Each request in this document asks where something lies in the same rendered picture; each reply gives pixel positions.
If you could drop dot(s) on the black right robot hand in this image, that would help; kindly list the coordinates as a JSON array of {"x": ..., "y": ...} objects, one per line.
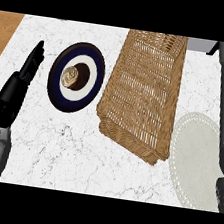
[{"x": 213, "y": 50}]

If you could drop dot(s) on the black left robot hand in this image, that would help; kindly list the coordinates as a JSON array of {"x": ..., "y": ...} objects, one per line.
[{"x": 14, "y": 93}]

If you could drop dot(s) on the brown wicker basket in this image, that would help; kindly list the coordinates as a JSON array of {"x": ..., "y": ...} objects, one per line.
[{"x": 141, "y": 94}]

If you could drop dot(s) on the white oval placemat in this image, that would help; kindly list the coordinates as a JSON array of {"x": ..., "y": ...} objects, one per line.
[{"x": 195, "y": 156}]

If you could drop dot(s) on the dark blue and white plate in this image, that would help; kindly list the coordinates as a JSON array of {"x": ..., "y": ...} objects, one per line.
[{"x": 57, "y": 93}]

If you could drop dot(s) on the chocolate cupcake with cream frosting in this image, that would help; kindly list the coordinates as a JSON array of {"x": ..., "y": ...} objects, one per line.
[{"x": 74, "y": 76}]

